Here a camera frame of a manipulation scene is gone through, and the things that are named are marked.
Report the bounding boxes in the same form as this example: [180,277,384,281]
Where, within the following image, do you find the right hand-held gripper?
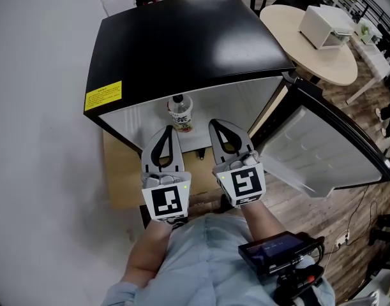
[209,119,267,207]

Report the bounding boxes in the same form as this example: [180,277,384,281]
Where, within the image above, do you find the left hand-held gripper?
[140,124,192,226]

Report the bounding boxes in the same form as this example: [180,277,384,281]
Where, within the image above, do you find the clear drink bottle white label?
[167,93,195,134]

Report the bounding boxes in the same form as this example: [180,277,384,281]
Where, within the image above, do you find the black mini fridge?
[84,0,390,199]

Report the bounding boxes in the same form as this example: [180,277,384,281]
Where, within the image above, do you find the person's left forearm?
[121,218,175,288]

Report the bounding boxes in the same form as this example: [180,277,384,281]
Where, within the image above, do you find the person's right forearm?
[241,201,287,245]

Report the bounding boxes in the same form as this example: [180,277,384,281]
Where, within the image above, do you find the light wooden table white legs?
[101,129,227,210]

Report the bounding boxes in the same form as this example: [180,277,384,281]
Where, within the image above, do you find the person's black shoe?
[219,196,234,215]

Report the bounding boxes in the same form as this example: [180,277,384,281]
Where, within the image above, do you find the black chest-mounted device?
[237,231,325,277]

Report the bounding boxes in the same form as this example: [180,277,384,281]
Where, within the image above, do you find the person's light blue shirt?
[101,212,336,306]

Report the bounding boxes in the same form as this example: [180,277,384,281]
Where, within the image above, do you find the round wooden table black leg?
[259,4,359,87]

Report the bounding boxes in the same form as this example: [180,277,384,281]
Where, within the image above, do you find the white power strip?
[336,230,352,247]

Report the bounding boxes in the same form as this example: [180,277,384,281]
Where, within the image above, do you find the white toaster oven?
[298,4,355,50]

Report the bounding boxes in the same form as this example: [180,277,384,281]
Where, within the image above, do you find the long white table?
[346,32,390,105]

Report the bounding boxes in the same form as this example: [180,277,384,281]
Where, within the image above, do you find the black chair base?
[368,214,390,249]

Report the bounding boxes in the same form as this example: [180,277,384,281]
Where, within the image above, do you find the thin black floor cable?
[346,185,379,245]

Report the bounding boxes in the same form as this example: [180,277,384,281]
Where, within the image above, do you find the black camera rig handle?
[274,265,326,306]

